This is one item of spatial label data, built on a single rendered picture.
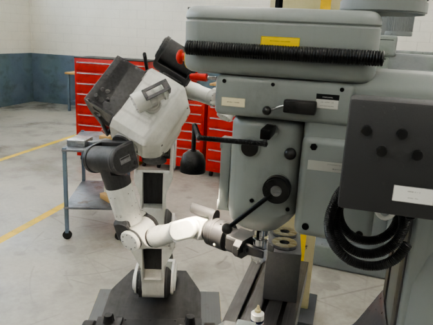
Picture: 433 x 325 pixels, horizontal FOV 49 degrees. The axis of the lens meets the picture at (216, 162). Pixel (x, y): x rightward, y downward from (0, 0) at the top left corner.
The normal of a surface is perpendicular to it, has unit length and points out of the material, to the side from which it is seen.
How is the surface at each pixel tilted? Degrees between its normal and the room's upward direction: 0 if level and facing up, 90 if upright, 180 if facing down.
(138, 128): 58
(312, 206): 90
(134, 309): 0
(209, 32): 90
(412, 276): 90
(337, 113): 90
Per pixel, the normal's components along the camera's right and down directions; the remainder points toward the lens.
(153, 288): 0.03, 0.48
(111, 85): 0.05, -0.29
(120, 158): 0.80, 0.04
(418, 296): -0.76, 0.11
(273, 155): -0.28, 0.24
